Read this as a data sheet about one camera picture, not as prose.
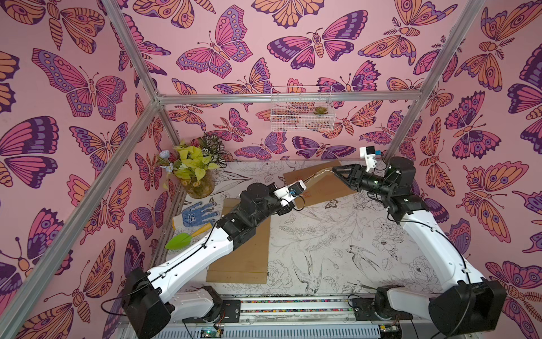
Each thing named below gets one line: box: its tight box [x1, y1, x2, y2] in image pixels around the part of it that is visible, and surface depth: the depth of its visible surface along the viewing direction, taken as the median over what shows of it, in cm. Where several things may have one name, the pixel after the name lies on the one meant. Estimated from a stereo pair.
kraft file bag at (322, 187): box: [294, 170, 348, 210], surface depth 105 cm
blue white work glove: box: [182, 201, 220, 228], surface depth 102 cm
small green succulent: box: [313, 105, 329, 115], surface depth 94 cm
